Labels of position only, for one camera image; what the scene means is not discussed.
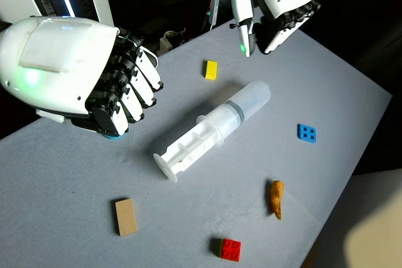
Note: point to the large clear plastic syringe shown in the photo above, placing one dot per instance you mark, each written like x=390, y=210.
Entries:
x=220, y=117

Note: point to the grey usb adapter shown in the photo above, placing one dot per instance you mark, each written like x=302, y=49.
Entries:
x=214, y=7

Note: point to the yellow toy block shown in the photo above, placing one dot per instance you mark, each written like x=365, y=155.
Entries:
x=210, y=68

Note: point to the white power adapter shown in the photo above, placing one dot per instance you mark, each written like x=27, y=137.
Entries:
x=166, y=42

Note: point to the blue square block with holes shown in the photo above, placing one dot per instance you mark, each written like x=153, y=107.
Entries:
x=307, y=133

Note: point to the orange brown toy food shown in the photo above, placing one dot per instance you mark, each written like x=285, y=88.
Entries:
x=277, y=197

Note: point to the blue round block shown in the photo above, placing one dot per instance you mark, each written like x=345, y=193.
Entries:
x=112, y=137

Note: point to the red and green toy brick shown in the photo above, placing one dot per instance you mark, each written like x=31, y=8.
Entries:
x=230, y=249

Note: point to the plain wooden block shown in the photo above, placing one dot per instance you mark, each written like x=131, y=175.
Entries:
x=126, y=217

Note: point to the grey table cloth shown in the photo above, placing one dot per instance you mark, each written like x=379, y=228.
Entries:
x=78, y=186

